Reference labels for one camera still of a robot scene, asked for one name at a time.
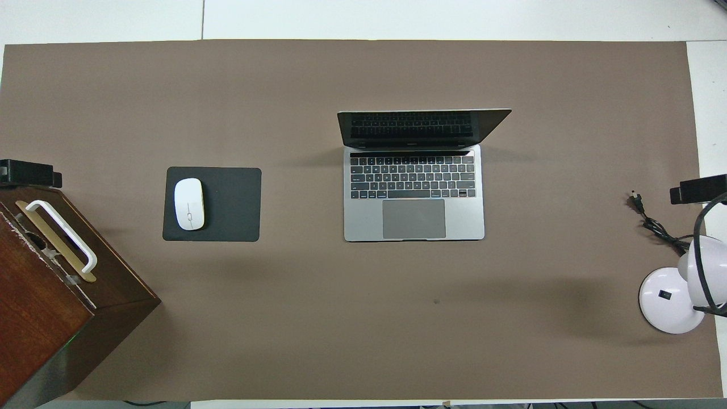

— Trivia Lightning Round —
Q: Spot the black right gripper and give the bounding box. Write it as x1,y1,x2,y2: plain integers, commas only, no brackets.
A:
670,175,727,205

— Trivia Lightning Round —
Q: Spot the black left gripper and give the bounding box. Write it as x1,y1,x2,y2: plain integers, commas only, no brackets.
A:
0,159,62,188

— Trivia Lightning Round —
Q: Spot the silver grey laptop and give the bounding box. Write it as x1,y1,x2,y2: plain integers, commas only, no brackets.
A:
337,108,512,243

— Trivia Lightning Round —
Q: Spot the white desk lamp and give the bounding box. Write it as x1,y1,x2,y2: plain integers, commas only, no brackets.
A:
638,235,727,335

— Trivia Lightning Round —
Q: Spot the white computer mouse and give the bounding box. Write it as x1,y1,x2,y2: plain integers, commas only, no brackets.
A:
174,178,205,231

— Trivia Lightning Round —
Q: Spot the dark brown wooden box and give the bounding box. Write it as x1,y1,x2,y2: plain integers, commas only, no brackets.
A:
0,185,161,407

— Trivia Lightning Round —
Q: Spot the black mouse pad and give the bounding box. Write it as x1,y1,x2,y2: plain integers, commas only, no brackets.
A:
162,166,262,243

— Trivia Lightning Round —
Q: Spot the brown paper table cover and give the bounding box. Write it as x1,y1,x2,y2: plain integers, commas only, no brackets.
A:
0,39,723,401

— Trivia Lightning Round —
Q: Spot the black lamp power cable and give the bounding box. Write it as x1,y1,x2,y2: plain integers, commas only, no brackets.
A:
628,192,693,256

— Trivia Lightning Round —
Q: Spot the white box handle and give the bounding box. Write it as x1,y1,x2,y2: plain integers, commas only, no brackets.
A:
25,200,98,274

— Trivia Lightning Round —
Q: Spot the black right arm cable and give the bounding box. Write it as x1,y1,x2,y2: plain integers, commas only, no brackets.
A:
693,192,727,312

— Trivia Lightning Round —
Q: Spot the gold metal handle plate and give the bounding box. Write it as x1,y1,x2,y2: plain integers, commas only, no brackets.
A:
15,200,97,283

